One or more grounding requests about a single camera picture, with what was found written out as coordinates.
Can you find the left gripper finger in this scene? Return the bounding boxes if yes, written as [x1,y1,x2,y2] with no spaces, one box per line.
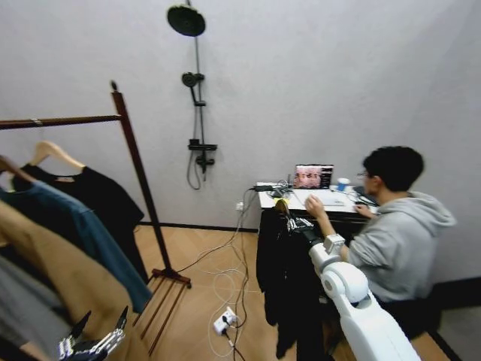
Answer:
[91,306,129,355]
[56,310,93,358]

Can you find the wooden hanger with black garment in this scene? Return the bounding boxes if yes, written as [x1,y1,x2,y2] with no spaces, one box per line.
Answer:
[273,199,295,220]

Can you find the black long garment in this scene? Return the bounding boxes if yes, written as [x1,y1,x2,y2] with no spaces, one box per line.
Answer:
[256,206,340,360]

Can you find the grey garment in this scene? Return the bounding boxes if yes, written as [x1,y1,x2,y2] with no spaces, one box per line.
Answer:
[0,255,73,361]

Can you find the tan garment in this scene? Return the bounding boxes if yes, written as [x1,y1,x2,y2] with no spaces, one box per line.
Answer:
[0,199,133,361]

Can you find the dark wooden hanger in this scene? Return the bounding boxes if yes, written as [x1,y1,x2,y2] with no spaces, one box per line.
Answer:
[0,154,39,186]

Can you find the light wooden hanger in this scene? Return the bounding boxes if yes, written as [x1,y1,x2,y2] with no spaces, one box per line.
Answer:
[27,118,88,171]

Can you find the black desk with white top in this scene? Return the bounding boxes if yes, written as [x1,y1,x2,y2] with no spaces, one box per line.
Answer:
[257,183,381,249]

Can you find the open laptop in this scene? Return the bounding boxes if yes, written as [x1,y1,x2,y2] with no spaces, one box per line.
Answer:
[292,163,347,208]

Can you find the person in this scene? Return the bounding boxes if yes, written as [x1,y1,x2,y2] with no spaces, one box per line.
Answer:
[304,145,458,304]

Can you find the blue t-shirt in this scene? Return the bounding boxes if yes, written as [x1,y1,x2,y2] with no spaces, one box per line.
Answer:
[0,180,153,315]

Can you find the white power strip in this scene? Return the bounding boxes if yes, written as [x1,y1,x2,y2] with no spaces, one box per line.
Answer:
[213,305,241,335]

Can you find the black shower mixer valve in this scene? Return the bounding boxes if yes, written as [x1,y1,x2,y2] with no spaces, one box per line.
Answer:
[195,151,216,182]

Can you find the black shower shelf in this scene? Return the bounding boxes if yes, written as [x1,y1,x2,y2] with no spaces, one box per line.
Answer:
[187,138,219,152]

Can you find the black t-shirt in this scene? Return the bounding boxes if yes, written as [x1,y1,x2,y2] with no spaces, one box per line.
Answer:
[11,164,150,285]

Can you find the dark wooden clothes rack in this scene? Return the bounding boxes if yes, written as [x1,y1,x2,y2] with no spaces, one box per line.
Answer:
[0,79,192,356]

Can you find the black hand shower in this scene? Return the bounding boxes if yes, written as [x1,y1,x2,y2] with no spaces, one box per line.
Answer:
[181,71,206,107]

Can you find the black shower riser pipe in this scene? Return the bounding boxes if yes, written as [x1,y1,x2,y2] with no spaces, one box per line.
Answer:
[186,0,207,151]

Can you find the round black shower head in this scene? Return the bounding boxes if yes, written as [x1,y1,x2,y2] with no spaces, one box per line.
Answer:
[167,4,207,38]

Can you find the black floor cable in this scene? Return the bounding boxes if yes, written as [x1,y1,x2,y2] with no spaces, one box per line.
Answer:
[219,187,260,361]

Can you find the grey floor cable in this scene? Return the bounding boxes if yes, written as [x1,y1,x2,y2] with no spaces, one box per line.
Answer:
[174,208,244,275]

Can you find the white floor cable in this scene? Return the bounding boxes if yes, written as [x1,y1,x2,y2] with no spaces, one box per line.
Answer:
[198,190,250,361]

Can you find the black shower hose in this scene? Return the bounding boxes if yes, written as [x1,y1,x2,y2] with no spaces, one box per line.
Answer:
[186,107,204,191]

